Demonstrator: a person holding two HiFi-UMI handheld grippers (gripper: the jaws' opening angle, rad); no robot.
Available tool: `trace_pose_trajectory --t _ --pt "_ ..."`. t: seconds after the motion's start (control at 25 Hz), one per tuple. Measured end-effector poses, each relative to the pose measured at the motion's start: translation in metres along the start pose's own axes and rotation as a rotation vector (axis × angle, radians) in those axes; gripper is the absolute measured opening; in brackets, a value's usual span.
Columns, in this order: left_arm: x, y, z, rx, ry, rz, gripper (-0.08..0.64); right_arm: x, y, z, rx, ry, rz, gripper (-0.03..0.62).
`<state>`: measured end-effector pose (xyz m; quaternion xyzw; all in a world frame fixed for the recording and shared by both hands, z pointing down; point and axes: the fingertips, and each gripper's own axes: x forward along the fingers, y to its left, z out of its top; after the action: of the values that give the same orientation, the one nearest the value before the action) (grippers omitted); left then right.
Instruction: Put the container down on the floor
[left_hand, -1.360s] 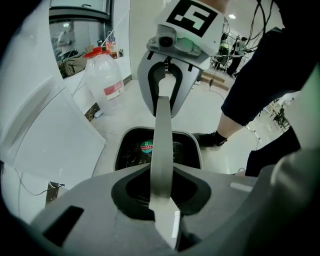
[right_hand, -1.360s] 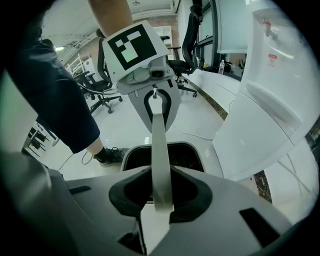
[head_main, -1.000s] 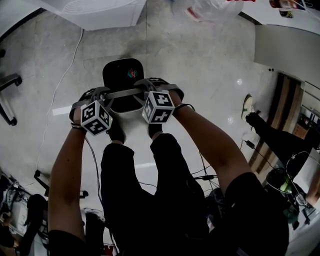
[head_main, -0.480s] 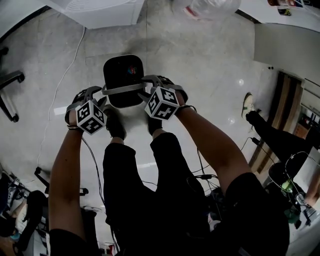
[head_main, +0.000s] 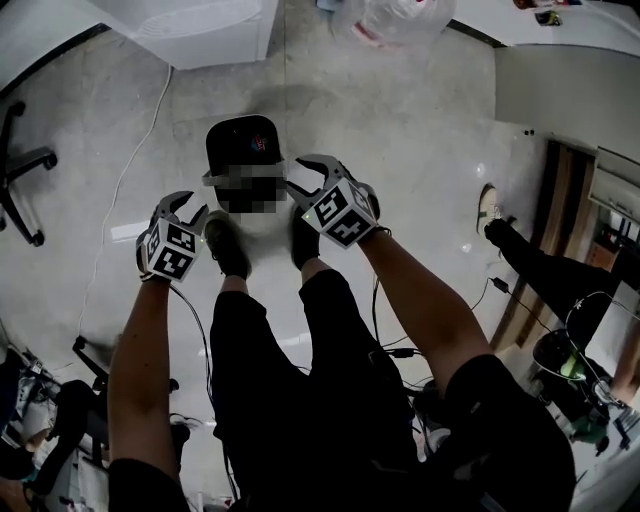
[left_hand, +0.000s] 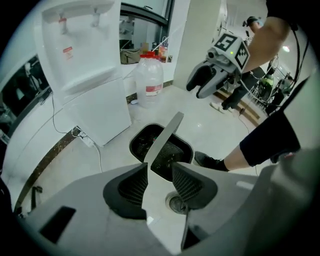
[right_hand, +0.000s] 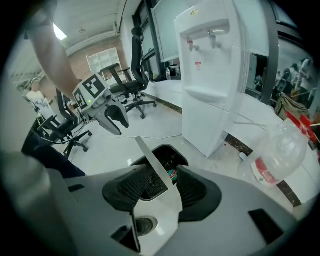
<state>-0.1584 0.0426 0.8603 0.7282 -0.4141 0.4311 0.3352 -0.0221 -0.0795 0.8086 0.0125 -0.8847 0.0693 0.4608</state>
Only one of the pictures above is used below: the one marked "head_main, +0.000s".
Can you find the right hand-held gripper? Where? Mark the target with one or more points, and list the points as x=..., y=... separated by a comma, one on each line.
x=345, y=210

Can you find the white water dispenser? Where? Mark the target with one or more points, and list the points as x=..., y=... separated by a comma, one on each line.
x=200, y=30

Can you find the person's left forearm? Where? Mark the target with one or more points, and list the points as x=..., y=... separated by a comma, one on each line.
x=142, y=360

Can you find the person's shoe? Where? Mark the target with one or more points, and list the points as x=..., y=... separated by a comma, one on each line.
x=227, y=245
x=304, y=240

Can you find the person's right shoe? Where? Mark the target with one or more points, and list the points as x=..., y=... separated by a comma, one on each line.
x=304, y=240

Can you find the black office chair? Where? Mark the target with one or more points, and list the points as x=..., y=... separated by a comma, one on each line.
x=20, y=170

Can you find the person's left shoe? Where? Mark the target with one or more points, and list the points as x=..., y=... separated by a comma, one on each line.
x=227, y=245

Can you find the black mesh chair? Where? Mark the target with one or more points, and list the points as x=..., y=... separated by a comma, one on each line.
x=75, y=415

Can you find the white cabinet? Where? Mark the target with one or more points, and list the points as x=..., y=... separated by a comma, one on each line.
x=550, y=90

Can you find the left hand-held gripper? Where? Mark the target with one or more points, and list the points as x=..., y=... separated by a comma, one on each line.
x=167, y=250

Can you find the brown wooden bench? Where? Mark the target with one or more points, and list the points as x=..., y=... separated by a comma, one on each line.
x=560, y=200

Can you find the person's black shirt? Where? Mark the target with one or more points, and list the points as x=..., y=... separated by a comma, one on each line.
x=510, y=440

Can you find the clear water jug red cap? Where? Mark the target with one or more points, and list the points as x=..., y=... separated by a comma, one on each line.
x=395, y=20

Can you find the person's right forearm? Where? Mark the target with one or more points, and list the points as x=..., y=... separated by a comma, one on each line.
x=425, y=310

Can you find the black power adapter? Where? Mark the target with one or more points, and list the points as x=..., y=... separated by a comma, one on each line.
x=501, y=285

